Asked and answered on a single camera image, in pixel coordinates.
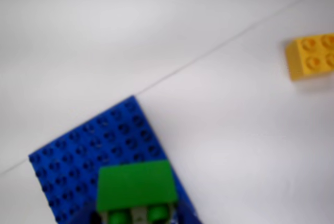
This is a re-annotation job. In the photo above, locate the yellow 2x2 toy block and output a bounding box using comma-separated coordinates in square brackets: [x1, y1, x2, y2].
[284, 32, 334, 81]

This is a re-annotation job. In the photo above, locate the white foam board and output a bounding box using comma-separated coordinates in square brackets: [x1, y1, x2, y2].
[0, 0, 334, 224]
[0, 0, 334, 175]

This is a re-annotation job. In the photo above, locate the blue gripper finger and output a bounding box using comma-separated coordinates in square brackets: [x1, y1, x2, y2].
[65, 199, 99, 224]
[177, 198, 204, 224]

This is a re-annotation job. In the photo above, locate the blue 8x8 studded baseplate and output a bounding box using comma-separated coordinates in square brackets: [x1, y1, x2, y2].
[28, 95, 203, 224]

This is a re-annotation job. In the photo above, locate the green 2x2 toy block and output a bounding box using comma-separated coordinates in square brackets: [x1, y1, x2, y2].
[96, 160, 180, 224]

